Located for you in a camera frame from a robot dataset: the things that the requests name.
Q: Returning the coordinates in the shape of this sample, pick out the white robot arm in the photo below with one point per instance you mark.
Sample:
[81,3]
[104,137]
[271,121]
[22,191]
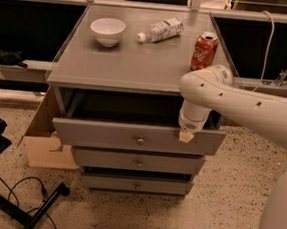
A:
[211,89]

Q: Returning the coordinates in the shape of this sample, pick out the grey bottom drawer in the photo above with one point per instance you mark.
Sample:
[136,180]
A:
[138,185]

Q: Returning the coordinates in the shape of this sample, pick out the black cloth on ledge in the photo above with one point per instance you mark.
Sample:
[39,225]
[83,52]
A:
[12,58]

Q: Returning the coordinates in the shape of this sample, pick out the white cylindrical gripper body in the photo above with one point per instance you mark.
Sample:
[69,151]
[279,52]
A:
[190,125]

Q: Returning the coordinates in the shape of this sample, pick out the white ceramic bowl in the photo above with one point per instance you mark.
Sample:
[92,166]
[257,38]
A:
[108,31]

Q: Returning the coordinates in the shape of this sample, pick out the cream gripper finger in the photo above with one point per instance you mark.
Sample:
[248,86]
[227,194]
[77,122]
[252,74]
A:
[185,136]

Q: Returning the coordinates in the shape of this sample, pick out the orange soda can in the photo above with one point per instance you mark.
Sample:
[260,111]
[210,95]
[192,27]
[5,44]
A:
[204,51]

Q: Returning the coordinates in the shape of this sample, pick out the grey top drawer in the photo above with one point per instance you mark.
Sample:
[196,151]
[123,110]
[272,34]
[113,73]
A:
[116,120]

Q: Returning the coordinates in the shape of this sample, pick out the open cardboard box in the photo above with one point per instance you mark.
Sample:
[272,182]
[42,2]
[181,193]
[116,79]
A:
[43,146]

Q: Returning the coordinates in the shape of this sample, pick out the clear plastic water bottle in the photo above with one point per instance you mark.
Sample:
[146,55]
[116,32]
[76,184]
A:
[162,30]

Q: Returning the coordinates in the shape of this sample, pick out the grey drawer cabinet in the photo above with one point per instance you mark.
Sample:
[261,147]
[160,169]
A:
[128,67]

